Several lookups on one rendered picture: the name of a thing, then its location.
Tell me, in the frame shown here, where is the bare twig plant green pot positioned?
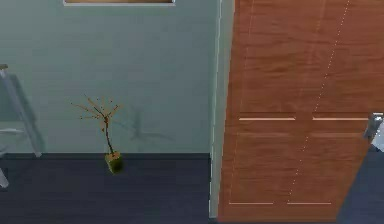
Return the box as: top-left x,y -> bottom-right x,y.
69,94 -> 125,175

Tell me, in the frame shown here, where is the brown wooden room door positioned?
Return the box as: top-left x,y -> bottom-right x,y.
217,0 -> 384,222

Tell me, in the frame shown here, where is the grey metal door handle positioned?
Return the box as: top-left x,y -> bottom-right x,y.
363,112 -> 384,142

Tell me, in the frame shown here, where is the grey metal frame furniture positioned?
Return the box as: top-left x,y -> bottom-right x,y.
0,63 -> 43,189

